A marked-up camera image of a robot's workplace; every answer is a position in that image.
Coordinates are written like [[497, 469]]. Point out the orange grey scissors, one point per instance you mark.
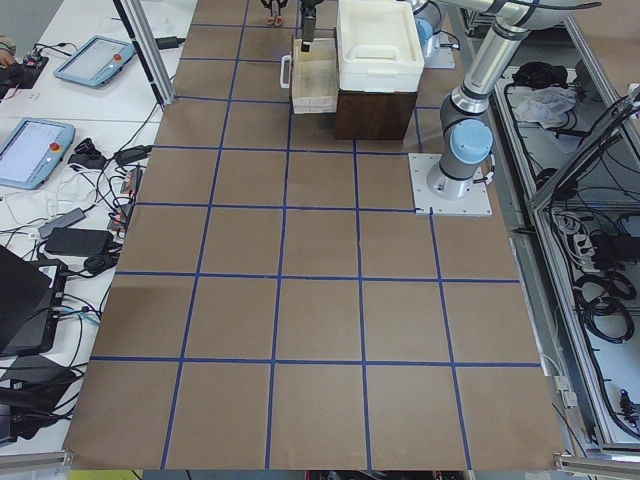
[[275, 19]]

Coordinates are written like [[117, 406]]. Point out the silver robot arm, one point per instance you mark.
[[468, 140], [428, 16]]

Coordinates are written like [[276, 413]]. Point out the light wooden drawer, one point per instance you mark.
[[311, 77]]

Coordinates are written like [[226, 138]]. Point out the dark brown wooden cabinet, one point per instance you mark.
[[373, 115]]

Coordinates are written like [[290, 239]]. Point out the upper blue teach pendant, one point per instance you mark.
[[96, 62]]

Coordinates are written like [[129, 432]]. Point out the blue teach pendant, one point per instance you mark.
[[32, 152], [96, 62]]

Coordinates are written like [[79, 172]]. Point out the white crumpled cloth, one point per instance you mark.
[[548, 107]]

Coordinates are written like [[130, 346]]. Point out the lower blue teach pendant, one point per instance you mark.
[[32, 152]]

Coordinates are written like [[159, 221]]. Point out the black power adapter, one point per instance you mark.
[[78, 242]]

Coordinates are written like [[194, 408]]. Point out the black laptop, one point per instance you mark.
[[31, 293]]

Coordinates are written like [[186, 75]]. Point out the aluminium frame post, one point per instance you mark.
[[136, 24]]

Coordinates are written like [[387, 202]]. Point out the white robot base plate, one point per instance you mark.
[[436, 194]]

